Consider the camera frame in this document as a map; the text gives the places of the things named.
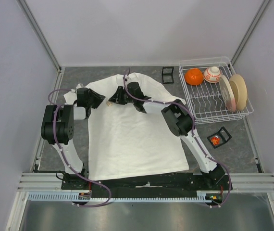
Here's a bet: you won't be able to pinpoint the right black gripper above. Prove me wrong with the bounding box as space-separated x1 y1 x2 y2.
109 86 136 105

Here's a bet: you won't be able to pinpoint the white t-shirt with flower print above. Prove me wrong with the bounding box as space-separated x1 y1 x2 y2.
63 72 189 181

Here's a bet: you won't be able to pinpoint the red orange brooch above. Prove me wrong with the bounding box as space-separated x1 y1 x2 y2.
211 136 220 146

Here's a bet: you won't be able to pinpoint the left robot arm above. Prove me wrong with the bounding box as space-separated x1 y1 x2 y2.
41 87 105 189

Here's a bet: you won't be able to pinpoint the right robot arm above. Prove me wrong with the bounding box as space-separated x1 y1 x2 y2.
108 82 225 190

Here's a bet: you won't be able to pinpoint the black square box far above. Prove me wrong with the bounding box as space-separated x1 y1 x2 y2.
162 66 174 84

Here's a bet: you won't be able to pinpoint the black square box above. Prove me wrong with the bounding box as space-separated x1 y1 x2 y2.
207 127 232 149
162 66 174 84

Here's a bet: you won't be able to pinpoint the white bowl orange circles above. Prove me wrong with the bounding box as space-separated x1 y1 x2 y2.
203 66 222 83

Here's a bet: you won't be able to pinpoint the white plate pink rim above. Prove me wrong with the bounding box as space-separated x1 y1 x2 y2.
219 75 236 112

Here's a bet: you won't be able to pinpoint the black square box near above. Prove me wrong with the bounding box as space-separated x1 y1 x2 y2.
207 127 232 149

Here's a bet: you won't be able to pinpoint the beige plate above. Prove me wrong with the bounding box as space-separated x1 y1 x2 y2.
229 74 248 111

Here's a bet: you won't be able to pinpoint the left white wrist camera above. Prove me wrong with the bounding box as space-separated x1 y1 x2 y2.
71 83 84 93

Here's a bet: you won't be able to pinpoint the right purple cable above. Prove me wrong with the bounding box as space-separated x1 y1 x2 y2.
123 68 232 209

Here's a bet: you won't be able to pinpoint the purple cable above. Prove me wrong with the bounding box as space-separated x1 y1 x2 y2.
123 68 232 209
48 89 112 208

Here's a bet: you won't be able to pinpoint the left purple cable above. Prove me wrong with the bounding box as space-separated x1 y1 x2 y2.
48 89 112 208

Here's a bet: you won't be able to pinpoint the white wire dish rack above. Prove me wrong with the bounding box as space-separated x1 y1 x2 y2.
179 56 254 124

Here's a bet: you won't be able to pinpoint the aluminium frame rail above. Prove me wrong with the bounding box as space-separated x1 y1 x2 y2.
18 173 274 193

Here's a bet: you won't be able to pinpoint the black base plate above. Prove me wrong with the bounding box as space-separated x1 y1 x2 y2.
60 173 233 207

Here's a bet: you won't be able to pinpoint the light blue cable duct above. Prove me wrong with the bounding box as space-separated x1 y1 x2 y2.
28 191 222 203

